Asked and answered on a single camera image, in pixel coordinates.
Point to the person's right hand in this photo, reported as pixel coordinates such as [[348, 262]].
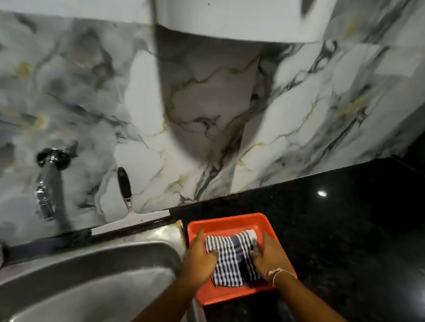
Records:
[[271, 257]]

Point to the person's left hand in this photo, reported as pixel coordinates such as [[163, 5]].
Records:
[[196, 265]]

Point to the person's left thumb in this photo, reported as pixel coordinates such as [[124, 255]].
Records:
[[212, 256]]

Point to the person's right thumb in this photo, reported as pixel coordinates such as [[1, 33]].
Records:
[[254, 258]]

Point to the blue white striped cloth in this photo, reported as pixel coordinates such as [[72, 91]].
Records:
[[232, 257]]

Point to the person's left forearm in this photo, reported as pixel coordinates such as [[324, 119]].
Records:
[[167, 308]]

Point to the person's right forearm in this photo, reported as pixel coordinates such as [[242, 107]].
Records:
[[318, 313]]

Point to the orange plastic tray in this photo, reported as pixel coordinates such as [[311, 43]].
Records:
[[229, 225]]

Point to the stainless steel sink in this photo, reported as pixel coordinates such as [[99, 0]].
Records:
[[80, 280]]

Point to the chrome wall tap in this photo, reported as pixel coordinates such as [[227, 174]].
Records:
[[47, 182]]

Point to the white wall cabinet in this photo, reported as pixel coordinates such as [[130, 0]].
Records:
[[241, 10]]

